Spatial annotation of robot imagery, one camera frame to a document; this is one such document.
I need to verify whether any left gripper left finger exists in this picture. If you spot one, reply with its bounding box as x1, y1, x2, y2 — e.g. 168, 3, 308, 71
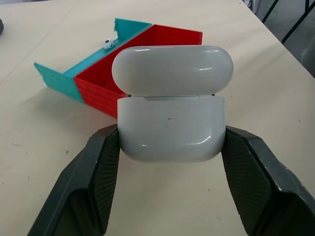
27, 123, 121, 236

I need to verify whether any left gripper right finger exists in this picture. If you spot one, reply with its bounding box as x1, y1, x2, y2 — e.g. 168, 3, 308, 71
221, 125, 315, 236

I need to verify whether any white earbud charging case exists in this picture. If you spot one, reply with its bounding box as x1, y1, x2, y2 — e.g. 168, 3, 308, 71
111, 44, 235, 164

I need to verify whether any red plastic tray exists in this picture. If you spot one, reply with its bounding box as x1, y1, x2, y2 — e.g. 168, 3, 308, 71
73, 24, 204, 119

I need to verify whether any teal plastic tray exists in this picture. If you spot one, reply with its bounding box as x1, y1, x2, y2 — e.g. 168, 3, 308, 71
33, 17, 152, 104

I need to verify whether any white earbud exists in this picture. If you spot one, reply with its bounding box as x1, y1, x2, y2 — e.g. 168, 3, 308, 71
102, 37, 115, 50

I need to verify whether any black metal stand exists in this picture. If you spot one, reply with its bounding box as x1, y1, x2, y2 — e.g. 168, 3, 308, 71
261, 0, 315, 44

